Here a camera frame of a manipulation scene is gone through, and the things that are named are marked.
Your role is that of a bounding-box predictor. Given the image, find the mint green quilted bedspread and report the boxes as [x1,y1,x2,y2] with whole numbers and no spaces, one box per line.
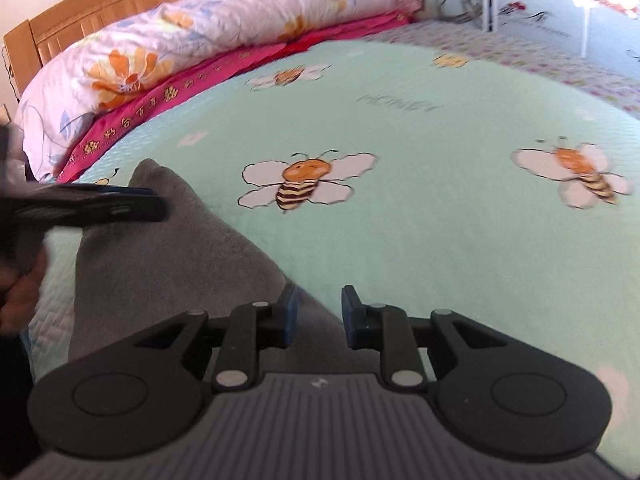
[26,41,639,479]

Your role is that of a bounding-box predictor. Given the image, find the floral rolled duvet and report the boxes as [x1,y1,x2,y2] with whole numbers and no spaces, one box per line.
[14,0,396,180]

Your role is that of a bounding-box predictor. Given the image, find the person's left hand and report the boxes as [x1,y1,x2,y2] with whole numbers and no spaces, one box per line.
[1,245,48,336]

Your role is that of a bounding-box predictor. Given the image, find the grey knit trousers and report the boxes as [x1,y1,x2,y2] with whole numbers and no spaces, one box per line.
[67,157,381,376]

